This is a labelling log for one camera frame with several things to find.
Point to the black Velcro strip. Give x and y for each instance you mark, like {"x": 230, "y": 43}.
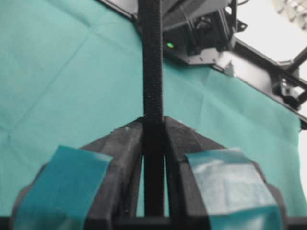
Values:
{"x": 150, "y": 14}

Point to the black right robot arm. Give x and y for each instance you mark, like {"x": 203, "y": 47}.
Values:
{"x": 196, "y": 32}

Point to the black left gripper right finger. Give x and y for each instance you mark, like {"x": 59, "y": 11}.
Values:
{"x": 211, "y": 187}

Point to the green table cloth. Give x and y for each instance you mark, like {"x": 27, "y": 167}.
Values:
{"x": 71, "y": 72}

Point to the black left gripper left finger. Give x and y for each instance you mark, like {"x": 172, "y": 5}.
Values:
{"x": 80, "y": 189}

